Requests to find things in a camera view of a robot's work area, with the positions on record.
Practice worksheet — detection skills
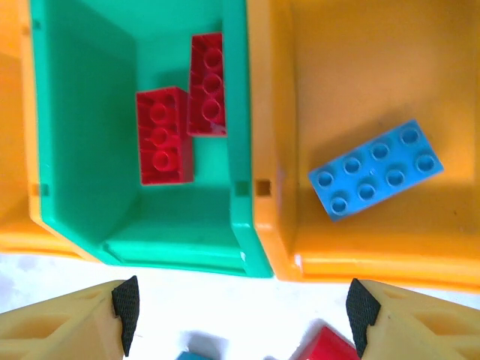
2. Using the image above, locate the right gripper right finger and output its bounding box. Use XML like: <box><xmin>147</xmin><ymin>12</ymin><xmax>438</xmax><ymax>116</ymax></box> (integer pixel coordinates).
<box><xmin>344</xmin><ymin>277</ymin><xmax>480</xmax><ymax>360</ymax></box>

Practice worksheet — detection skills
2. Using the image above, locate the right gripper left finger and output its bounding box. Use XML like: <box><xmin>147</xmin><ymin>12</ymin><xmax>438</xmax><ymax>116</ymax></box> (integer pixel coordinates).
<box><xmin>0</xmin><ymin>275</ymin><xmax>140</xmax><ymax>360</ymax></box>

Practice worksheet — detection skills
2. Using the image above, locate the red lego brick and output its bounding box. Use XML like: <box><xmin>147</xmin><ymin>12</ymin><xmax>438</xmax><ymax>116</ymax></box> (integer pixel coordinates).
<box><xmin>135</xmin><ymin>85</ymin><xmax>196</xmax><ymax>187</ymax></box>
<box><xmin>186</xmin><ymin>32</ymin><xmax>229</xmax><ymax>138</ymax></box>
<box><xmin>290</xmin><ymin>324</ymin><xmax>361</xmax><ymax>360</ymax></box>

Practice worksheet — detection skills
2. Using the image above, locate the blue lego brick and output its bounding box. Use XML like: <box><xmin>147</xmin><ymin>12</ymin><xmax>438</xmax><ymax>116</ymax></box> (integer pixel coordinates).
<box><xmin>175</xmin><ymin>349</ymin><xmax>213</xmax><ymax>360</ymax></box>
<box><xmin>307</xmin><ymin>118</ymin><xmax>446</xmax><ymax>223</ymax></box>

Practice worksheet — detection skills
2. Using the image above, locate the orange plastic bin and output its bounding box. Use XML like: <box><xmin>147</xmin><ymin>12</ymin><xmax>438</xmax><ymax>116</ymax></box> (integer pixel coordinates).
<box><xmin>0</xmin><ymin>0</ymin><xmax>102</xmax><ymax>263</ymax></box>
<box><xmin>245</xmin><ymin>0</ymin><xmax>480</xmax><ymax>293</ymax></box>

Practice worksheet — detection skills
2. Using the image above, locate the green plastic bin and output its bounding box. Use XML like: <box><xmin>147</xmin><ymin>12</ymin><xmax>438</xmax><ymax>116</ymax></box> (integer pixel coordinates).
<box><xmin>28</xmin><ymin>0</ymin><xmax>275</xmax><ymax>279</ymax></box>

